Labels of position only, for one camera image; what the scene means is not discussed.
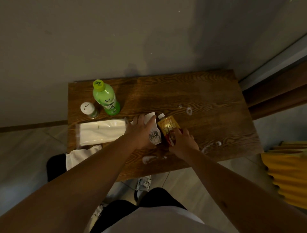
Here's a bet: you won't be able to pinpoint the person's right hand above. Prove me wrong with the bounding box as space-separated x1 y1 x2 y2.
169 127 200 161

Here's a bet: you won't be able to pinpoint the person's left hand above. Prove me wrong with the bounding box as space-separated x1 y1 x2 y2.
124 113 158 150

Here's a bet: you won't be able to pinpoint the printed white paper bag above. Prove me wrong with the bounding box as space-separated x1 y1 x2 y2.
130 112 162 146

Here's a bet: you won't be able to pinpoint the yellow drink bottle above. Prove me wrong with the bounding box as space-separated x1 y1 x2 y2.
157 113 184 147

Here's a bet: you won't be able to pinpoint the white tissue pack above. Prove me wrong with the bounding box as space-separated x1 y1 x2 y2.
75 118 128 149

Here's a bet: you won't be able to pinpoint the green plastic bottle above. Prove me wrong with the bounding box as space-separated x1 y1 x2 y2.
92 79 121 116

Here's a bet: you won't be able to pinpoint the white-capped shaker jar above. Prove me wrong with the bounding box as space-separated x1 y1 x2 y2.
80 101 99 119

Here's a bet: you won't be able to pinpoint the white cloth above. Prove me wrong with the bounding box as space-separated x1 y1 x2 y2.
65 145 102 171

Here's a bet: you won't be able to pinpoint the person's left forearm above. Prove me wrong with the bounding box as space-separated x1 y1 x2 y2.
0 138 137 233

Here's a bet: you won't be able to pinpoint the person's right forearm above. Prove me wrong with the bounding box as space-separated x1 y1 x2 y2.
189 150 307 233

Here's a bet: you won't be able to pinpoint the white right shoe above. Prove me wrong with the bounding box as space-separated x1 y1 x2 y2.
133 175 152 202

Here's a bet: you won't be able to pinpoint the white shoe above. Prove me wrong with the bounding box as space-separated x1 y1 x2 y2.
133 175 152 202
90 203 108 226

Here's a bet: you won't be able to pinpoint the black trousers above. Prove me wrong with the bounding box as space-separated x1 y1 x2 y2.
90 187 187 233

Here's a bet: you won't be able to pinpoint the white shirt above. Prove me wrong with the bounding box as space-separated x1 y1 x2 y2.
102 206 226 233

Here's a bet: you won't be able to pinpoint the white left shoe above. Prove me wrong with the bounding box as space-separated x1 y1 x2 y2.
90 203 108 226

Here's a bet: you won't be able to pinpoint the black trash bin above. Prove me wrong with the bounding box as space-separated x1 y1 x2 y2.
46 153 67 183

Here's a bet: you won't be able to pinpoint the yellow pleated fabric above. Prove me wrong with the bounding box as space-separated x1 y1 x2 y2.
261 141 307 210

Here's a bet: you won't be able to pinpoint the white long panel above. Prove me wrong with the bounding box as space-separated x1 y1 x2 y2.
239 33 307 92

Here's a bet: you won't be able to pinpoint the dark wooden frame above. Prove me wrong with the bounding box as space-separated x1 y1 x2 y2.
242 61 307 120

